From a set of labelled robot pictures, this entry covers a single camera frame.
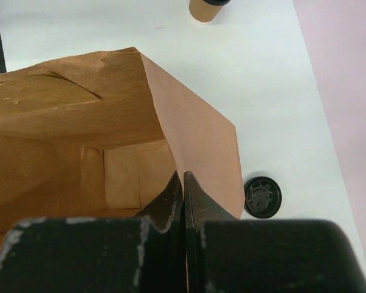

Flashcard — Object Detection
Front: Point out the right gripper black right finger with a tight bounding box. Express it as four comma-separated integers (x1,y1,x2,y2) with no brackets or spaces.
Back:
184,172,366,292

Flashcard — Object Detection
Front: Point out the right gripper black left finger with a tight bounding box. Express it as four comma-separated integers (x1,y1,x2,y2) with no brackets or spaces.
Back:
0,175,182,292

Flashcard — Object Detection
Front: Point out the brown paper bag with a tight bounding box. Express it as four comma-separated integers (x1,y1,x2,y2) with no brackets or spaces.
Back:
0,46,245,293

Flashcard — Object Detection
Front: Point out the brown paper coffee cup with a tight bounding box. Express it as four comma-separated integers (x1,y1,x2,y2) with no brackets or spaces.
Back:
188,0,223,23

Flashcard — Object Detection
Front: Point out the black plastic cup lid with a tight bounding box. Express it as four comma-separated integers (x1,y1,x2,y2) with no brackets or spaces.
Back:
204,0,231,6
244,176,282,219

